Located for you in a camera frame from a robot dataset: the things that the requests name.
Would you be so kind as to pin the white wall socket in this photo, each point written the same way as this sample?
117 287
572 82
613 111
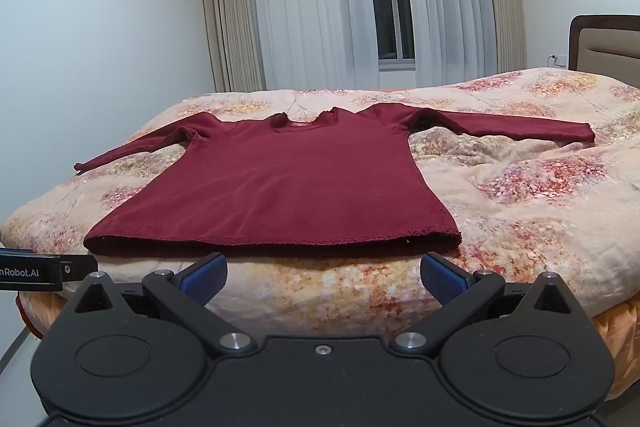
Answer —
558 60

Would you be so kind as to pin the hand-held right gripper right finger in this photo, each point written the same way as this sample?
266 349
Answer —
442 279

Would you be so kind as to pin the dark red long-sleeve shirt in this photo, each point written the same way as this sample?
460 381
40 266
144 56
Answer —
280 187

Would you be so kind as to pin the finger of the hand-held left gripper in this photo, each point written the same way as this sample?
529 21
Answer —
80 268

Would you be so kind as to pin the bed with floral duvet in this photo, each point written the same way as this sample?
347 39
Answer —
525 207

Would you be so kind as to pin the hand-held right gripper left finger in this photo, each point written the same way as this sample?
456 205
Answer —
206 278

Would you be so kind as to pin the padded brown headboard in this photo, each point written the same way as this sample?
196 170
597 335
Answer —
607 44

